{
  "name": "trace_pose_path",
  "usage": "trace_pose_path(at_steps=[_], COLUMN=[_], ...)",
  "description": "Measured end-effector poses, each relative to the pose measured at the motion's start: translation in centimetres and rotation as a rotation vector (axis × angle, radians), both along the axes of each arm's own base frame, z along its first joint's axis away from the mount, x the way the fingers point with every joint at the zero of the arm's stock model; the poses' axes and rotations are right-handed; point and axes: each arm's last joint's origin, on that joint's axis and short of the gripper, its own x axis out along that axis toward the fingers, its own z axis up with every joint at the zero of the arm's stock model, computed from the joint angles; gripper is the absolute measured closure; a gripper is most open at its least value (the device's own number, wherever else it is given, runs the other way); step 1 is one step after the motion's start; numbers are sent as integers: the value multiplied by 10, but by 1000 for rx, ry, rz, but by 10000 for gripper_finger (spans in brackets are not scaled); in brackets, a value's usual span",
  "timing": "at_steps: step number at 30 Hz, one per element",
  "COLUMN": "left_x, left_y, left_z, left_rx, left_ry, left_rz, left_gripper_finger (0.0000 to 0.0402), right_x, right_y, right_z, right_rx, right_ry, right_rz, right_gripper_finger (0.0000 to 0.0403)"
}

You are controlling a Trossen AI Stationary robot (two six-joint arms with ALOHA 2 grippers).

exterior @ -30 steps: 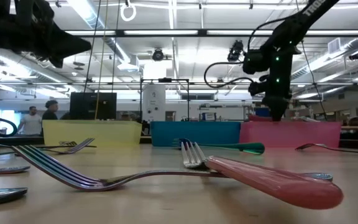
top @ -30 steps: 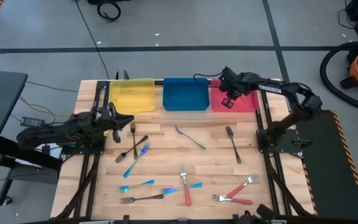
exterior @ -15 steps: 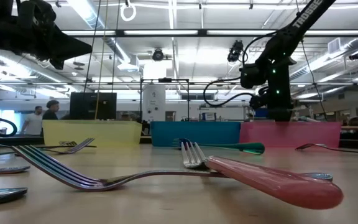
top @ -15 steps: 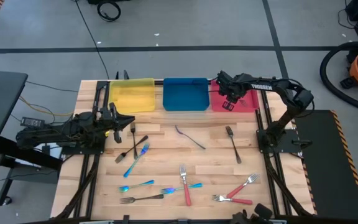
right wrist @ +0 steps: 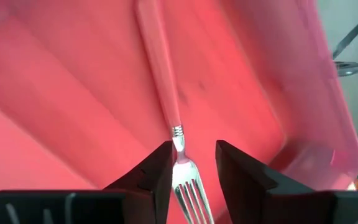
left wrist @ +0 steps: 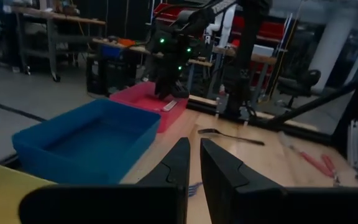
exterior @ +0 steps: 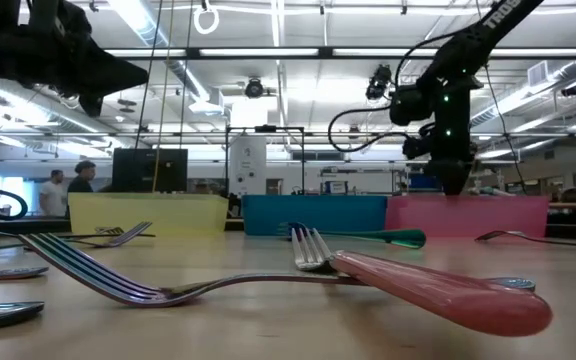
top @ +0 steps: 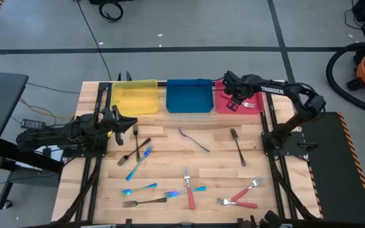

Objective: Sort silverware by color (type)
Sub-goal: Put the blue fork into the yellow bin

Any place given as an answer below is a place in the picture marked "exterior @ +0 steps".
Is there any blue plastic bin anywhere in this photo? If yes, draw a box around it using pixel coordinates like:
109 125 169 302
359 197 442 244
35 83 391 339
241 194 389 238

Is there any yellow hanging cable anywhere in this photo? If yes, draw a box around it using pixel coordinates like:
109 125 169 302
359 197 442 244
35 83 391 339
152 0 175 194

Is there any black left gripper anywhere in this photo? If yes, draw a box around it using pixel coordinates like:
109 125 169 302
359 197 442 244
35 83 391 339
0 27 150 119

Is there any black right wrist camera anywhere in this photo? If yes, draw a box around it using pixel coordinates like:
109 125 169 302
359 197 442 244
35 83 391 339
401 134 433 161

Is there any black ceiling camera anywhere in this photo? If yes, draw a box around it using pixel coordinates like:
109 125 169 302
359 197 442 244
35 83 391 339
364 63 394 102

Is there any person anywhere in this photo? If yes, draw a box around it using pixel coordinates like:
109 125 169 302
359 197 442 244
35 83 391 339
38 169 68 218
66 159 98 195

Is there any black monitor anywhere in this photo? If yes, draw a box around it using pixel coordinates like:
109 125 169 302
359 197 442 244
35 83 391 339
111 147 189 194

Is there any red handled silver fork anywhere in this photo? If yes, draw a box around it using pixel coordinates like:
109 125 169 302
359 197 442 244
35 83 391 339
290 226 554 338

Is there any blue handled fork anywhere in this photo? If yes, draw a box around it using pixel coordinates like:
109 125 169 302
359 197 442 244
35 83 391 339
276 221 427 250

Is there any blue storage crate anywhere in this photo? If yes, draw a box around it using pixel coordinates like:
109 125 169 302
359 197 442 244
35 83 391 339
407 172 442 193

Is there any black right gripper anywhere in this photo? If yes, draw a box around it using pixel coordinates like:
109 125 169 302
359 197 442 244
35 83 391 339
425 139 477 197

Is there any yellow plastic bin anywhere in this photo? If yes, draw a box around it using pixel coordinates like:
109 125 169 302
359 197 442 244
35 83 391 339
67 192 230 237

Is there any white cabinet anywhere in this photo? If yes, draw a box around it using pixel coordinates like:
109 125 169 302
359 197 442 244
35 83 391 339
228 135 269 197

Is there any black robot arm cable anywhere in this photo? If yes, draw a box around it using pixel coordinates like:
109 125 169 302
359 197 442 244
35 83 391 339
326 29 464 154

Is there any black overhead beam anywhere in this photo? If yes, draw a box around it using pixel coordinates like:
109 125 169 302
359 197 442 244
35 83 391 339
102 45 576 61

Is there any white cable loop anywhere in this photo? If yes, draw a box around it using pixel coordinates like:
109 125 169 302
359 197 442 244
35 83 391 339
192 0 221 37

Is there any pink red plastic bin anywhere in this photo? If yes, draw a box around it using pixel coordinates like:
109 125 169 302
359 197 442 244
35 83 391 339
384 194 551 239

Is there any black hanging cable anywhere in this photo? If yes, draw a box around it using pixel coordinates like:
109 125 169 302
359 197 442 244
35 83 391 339
179 0 194 150
134 0 165 151

